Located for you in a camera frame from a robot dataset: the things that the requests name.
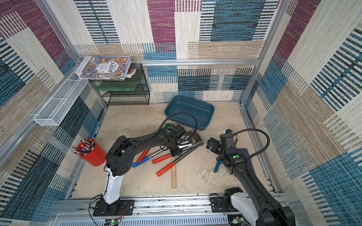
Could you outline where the colourful picture book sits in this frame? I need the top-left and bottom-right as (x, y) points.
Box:
(74, 56), (137, 81)

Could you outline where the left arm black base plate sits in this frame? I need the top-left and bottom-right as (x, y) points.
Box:
(93, 199), (135, 217)

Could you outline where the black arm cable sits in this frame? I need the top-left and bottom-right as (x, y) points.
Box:
(154, 111), (199, 145)
(231, 128), (271, 162)

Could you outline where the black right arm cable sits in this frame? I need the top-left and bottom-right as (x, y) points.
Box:
(231, 128), (271, 162)

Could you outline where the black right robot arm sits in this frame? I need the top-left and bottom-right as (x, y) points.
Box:
(206, 133), (296, 226)

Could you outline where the black wire shelf rack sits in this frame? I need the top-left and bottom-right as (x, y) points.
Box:
(90, 63), (150, 106)

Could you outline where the white wire mesh basket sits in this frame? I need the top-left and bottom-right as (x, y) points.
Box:
(34, 79), (88, 127)

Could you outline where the dark blue notebook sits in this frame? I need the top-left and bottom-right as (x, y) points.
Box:
(233, 148), (249, 169)

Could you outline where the green red handled hoe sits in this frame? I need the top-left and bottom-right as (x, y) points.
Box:
(137, 123), (175, 164)

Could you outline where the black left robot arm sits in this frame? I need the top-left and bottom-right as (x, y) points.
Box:
(101, 125), (185, 205)

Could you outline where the red pen cup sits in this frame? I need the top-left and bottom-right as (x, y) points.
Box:
(73, 139), (106, 166)

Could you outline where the teal plastic storage box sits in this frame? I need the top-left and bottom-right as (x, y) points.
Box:
(164, 95), (215, 131)

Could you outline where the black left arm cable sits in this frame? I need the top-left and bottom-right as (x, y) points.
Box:
(154, 111), (199, 145)

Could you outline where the green board on shelf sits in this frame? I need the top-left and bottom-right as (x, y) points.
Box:
(95, 82), (138, 92)

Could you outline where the grey hoe red grip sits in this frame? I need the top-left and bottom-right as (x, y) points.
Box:
(149, 129), (204, 166)
(156, 141), (204, 177)

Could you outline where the chrome blue handled hoe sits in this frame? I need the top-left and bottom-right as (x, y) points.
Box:
(132, 142), (196, 169)

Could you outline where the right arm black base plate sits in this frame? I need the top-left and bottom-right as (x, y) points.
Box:
(209, 193), (234, 213)

